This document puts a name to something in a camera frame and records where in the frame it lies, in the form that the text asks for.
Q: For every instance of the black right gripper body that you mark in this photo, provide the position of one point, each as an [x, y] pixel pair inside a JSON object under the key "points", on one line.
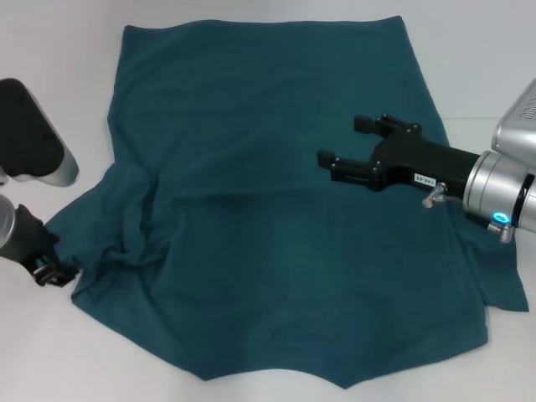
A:
{"points": [[419, 163]]}

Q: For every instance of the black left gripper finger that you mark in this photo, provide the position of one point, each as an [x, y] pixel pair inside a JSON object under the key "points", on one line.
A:
{"points": [[48, 274], [69, 274]]}

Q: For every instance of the teal blue shirt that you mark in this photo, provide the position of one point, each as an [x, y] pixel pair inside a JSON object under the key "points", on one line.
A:
{"points": [[251, 188]]}

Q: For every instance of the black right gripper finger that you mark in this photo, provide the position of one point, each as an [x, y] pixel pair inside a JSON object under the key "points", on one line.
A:
{"points": [[347, 169], [377, 125]]}

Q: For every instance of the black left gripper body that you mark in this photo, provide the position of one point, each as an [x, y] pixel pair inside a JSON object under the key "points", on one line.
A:
{"points": [[29, 240]]}

